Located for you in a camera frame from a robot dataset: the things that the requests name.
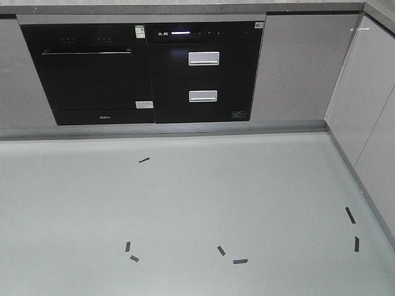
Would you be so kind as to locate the black disinfection cabinet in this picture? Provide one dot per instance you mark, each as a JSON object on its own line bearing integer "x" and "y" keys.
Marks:
{"x": 169, "y": 43}

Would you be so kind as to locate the grey cabinet door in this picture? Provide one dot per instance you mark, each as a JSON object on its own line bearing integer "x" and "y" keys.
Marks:
{"x": 300, "y": 60}

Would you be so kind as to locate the silver drawer handle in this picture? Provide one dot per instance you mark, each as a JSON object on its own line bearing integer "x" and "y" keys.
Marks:
{"x": 203, "y": 58}
{"x": 203, "y": 96}

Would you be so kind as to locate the upper silver drawer handle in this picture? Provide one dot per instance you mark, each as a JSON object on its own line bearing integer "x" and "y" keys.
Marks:
{"x": 203, "y": 58}

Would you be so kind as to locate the lower silver drawer handle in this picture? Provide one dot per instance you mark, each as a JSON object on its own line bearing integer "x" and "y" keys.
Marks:
{"x": 203, "y": 96}

